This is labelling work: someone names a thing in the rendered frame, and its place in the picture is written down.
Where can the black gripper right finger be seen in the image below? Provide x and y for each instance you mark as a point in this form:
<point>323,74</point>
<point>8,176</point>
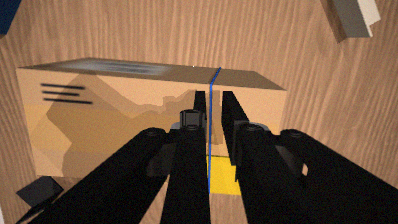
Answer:
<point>342,191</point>

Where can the brown cardboard box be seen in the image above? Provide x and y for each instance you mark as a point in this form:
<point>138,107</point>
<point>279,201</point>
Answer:
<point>81,111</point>

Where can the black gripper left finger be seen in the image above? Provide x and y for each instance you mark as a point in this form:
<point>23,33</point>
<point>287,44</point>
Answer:
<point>116,192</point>

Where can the yellow flat panel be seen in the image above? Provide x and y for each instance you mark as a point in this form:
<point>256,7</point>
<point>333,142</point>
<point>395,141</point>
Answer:
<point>222,179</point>

